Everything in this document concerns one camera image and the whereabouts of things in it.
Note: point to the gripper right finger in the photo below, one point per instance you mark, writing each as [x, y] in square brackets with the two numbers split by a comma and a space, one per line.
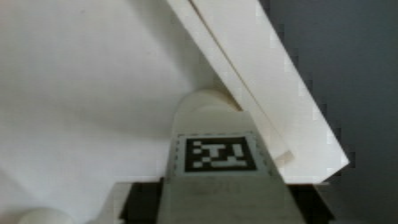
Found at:
[311, 204]

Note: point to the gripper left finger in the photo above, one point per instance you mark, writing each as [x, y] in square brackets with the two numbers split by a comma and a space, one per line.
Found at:
[133, 202]

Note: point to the white table leg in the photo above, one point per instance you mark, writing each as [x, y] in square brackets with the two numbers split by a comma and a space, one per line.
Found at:
[222, 185]

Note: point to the white square tabletop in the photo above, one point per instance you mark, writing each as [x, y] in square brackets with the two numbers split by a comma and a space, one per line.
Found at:
[103, 60]

